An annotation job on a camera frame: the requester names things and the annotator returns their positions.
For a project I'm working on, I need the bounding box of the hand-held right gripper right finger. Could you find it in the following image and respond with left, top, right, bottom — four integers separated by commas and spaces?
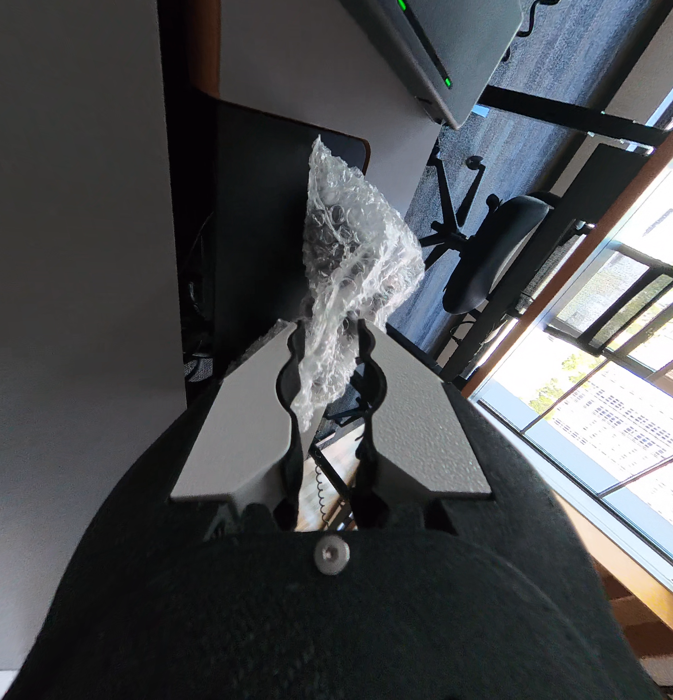
354, 320, 492, 506

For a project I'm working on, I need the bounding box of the grey device with green lights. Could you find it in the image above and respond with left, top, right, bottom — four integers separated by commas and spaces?
339, 0, 526, 131

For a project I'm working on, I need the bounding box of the black desk frame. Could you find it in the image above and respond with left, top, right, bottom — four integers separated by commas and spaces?
479, 85, 673, 148

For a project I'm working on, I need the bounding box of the black desk mat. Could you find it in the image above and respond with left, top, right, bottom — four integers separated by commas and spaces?
213, 101, 371, 378

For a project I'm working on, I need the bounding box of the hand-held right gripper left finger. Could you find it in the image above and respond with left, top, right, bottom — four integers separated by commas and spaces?
170, 320, 310, 528

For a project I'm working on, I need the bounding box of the large window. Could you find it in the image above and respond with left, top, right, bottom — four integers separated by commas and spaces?
468, 164, 673, 575

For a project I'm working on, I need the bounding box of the black office chair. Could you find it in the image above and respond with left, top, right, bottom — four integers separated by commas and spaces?
418, 148, 594, 378

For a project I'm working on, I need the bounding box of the bubble wrap bundle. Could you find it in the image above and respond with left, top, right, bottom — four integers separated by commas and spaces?
290, 136, 426, 433

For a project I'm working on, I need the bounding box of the coiled black cable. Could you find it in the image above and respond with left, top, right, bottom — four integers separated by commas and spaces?
313, 462, 330, 530

